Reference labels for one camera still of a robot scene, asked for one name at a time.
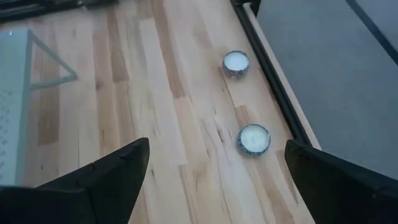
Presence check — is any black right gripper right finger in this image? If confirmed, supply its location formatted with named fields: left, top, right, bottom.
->
left=284, top=139, right=398, bottom=224

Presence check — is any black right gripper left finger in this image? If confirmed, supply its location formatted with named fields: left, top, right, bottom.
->
left=0, top=138, right=150, bottom=224

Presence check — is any blue patterned tin candle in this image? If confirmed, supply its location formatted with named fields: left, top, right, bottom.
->
left=236, top=123, right=272, bottom=157

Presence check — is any green perforated metal shelf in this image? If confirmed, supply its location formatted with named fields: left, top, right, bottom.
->
left=0, top=27, right=78, bottom=187

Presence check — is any black metal table frame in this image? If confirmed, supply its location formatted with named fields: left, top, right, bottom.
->
left=0, top=0, right=313, bottom=147

